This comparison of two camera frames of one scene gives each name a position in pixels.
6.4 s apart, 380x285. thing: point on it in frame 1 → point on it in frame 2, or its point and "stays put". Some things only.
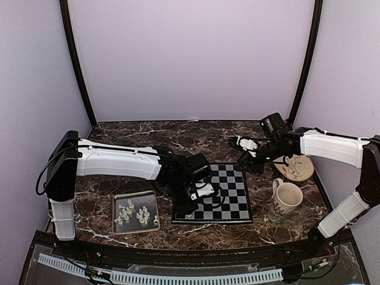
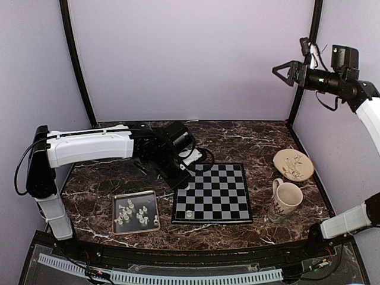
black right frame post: x=312 y=46 stays put
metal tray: x=135 y=212 stays put
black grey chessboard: x=229 y=203 stays put
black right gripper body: x=275 y=152 → x=331 y=84
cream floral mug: x=287 y=197 stays put
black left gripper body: x=176 y=193 → x=171 y=179
